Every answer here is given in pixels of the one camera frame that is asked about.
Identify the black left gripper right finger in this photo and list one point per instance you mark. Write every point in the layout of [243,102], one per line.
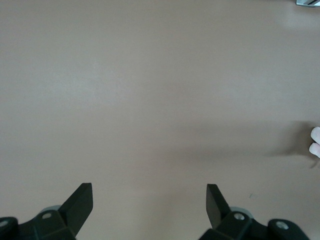
[217,212]

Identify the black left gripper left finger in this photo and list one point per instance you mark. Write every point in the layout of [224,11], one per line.
[75,212]

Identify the small pale pink plush dog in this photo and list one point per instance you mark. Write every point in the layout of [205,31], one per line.
[316,148]

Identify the silver metal edge bracket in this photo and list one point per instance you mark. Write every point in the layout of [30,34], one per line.
[308,2]

